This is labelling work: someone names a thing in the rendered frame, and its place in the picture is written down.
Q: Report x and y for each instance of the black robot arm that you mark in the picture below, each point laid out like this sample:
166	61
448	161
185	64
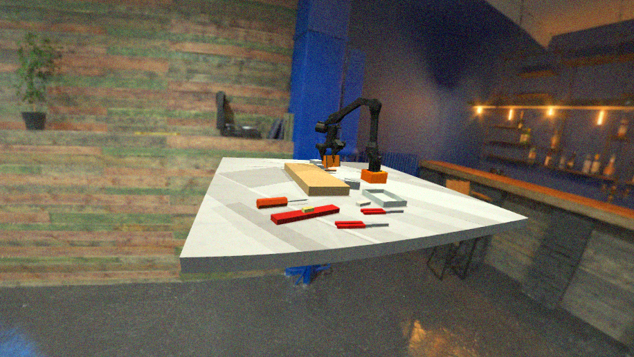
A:
372	149

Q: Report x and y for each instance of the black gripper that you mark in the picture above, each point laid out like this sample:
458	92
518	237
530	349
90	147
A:
322	147

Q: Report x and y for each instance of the red-handled awl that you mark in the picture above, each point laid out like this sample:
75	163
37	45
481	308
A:
379	210
359	224

